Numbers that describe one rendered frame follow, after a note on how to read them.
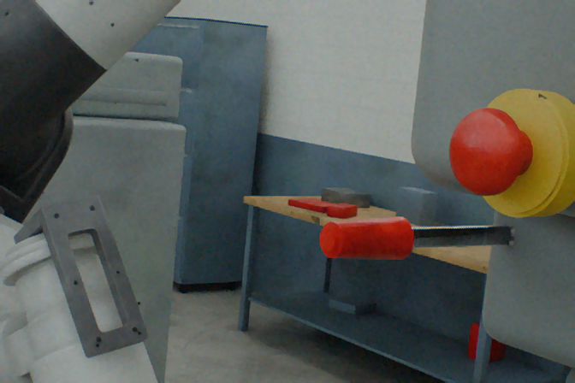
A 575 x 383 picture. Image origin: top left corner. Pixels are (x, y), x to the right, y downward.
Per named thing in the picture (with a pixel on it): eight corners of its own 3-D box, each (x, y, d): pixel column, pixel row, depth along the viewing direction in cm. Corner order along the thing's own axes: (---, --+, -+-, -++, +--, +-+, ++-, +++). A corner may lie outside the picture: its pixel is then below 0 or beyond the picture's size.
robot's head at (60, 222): (21, 394, 63) (68, 362, 57) (-23, 256, 64) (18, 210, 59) (116, 365, 67) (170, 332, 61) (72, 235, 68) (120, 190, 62)
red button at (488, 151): (497, 202, 48) (508, 111, 47) (434, 188, 51) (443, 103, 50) (547, 202, 50) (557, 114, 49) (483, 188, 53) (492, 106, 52)
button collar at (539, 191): (556, 227, 49) (573, 94, 48) (461, 205, 53) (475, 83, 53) (584, 226, 50) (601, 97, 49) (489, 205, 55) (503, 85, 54)
